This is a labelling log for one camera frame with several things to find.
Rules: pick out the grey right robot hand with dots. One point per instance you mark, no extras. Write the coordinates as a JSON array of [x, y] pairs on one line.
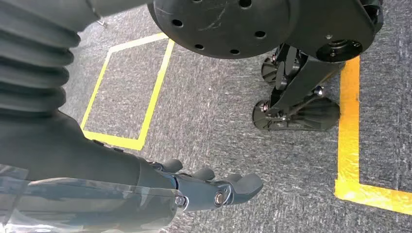
[[80, 180]]

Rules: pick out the yellow floor tape square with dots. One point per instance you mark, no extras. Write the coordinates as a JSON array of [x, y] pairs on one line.
[[154, 96], [349, 128]]

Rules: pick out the black robot lower body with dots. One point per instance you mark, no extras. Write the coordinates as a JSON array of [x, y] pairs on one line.
[[225, 25]]

